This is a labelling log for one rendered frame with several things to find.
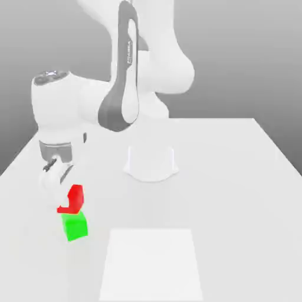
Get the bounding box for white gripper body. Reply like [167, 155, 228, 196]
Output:
[39, 162, 77, 208]

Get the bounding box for small red cube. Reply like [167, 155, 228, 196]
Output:
[57, 184, 85, 215]

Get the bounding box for small green cube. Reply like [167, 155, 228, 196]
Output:
[61, 210, 89, 242]

